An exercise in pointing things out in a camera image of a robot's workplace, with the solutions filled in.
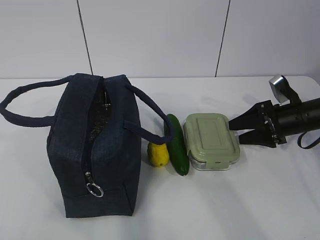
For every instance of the green cucumber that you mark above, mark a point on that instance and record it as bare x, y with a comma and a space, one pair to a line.
177, 148

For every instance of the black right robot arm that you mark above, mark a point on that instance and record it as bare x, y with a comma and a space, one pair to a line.
298, 118

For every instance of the yellow lemon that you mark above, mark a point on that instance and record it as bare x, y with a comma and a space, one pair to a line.
158, 155

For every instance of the dark blue fabric lunch bag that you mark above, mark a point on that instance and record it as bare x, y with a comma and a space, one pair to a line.
95, 140

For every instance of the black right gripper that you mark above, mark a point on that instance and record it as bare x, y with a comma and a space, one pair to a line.
263, 116

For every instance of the green lidded glass container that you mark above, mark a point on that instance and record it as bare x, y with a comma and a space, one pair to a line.
210, 145

